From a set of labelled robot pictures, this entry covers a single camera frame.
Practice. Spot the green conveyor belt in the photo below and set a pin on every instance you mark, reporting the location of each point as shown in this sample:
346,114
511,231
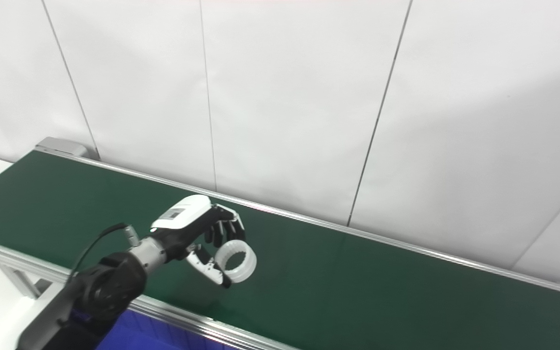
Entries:
183,321
382,291

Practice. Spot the blue bin with white parts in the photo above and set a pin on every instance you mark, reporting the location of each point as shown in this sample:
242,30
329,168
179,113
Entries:
148,335

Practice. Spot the grey conveyor end housing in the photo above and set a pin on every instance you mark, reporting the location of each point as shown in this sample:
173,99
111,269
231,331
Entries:
59,146

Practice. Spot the aluminium conveyor leg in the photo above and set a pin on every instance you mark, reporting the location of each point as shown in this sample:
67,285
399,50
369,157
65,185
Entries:
20,282

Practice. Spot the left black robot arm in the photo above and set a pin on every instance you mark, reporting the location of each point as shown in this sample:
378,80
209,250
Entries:
110,287

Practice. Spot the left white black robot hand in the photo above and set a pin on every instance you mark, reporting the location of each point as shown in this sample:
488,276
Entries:
183,214

